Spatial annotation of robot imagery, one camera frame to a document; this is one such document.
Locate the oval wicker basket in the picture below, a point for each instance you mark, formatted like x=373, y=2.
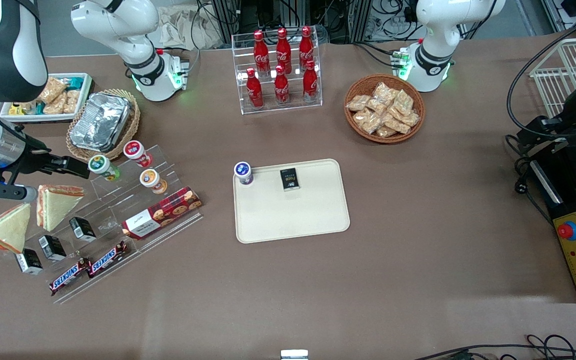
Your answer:
x=133, y=127

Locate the clear acrylic bottle rack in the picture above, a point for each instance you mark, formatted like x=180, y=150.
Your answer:
x=248, y=107

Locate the black machine base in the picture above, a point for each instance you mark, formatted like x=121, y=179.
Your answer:
x=548, y=180

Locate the small white object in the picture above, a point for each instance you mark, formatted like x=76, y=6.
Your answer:
x=294, y=355

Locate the red cola bottle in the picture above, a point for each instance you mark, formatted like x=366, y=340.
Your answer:
x=254, y=92
x=310, y=85
x=281, y=89
x=261, y=52
x=306, y=47
x=283, y=49

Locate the small black box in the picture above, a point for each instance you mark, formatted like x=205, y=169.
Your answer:
x=290, y=180
x=83, y=229
x=52, y=247
x=28, y=261

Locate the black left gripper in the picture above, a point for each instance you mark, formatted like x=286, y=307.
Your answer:
x=572, y=114

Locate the beige plastic tray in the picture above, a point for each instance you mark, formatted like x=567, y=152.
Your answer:
x=293, y=215

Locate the red emergency stop button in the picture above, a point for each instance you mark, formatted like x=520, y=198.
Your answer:
x=567, y=230

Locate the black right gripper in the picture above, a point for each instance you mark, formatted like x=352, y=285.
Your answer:
x=32, y=158

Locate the clear acrylic stepped display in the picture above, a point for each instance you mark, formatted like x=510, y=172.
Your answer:
x=118, y=210

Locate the Snickers chocolate bar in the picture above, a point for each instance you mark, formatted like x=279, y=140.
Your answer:
x=108, y=259
x=69, y=276

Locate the white rectangular bin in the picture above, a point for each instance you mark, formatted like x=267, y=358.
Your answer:
x=85, y=95

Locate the green lid yogurt cup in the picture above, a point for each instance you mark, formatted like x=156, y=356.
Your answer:
x=102, y=166

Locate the blue lid yogurt cup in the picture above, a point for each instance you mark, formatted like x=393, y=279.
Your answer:
x=243, y=172

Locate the small teal packet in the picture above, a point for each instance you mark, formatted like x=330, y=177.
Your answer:
x=39, y=108

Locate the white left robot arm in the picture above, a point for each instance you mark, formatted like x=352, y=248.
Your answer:
x=440, y=45

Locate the red lid yogurt cup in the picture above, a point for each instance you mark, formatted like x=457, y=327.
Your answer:
x=136, y=151

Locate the red cookie box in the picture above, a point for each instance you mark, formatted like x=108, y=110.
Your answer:
x=163, y=212

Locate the silver foil container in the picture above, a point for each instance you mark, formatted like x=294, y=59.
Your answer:
x=100, y=122

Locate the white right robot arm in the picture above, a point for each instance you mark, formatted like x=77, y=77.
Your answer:
x=3, y=55

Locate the round brown wicker basket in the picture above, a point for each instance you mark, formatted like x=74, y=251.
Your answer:
x=353, y=127

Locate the orange lid yogurt cup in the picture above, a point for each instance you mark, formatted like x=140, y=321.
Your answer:
x=152, y=180

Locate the small yellow packet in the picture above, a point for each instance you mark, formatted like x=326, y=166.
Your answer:
x=16, y=109

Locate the teal snack packet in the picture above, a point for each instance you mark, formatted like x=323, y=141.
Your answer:
x=74, y=81

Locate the clear snack packet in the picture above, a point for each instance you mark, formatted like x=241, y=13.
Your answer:
x=367, y=121
x=56, y=106
x=358, y=103
x=72, y=102
x=386, y=132
x=397, y=125
x=410, y=119
x=385, y=91
x=53, y=89
x=377, y=106
x=404, y=101

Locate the beige crumpled cloth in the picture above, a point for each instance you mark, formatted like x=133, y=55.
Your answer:
x=188, y=27

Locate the triangle sandwich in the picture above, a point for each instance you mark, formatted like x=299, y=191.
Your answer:
x=8, y=230
x=57, y=205

